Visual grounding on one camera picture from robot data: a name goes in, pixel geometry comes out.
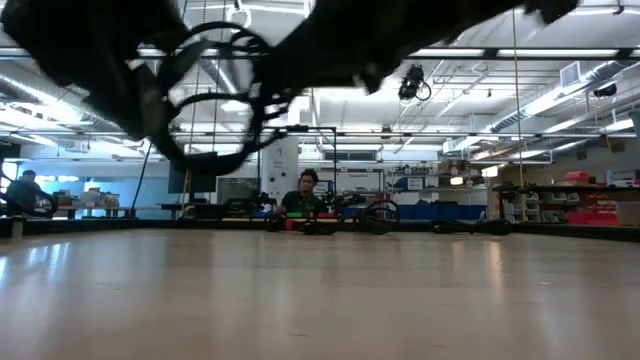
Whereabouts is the black USB-C cable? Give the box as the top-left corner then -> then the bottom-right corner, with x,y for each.
357,199 -> 401,235
144,19 -> 306,176

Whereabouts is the person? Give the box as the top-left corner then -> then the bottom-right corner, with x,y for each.
4,169 -> 54,217
277,168 -> 329,219

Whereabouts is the long work table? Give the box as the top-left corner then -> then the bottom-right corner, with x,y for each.
52,188 -> 166,220

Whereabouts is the shelf with red bins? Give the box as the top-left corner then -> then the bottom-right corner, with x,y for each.
492,169 -> 640,229

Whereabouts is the black cable with red tie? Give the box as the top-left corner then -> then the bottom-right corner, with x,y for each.
264,213 -> 346,237

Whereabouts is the white wall board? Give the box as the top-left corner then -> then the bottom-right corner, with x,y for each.
329,169 -> 386,194

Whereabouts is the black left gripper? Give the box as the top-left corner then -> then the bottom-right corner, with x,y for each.
0,0 -> 189,140

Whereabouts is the black wall monitor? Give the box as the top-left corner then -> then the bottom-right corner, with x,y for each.
167,152 -> 220,195

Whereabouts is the row of blue bins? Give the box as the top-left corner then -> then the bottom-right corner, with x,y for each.
397,202 -> 489,221

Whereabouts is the black rig camera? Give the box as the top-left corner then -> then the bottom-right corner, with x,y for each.
397,63 -> 432,102

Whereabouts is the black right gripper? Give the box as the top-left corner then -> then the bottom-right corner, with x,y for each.
257,0 -> 579,99

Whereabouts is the white column with devices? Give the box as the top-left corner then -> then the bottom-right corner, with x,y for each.
259,135 -> 300,204

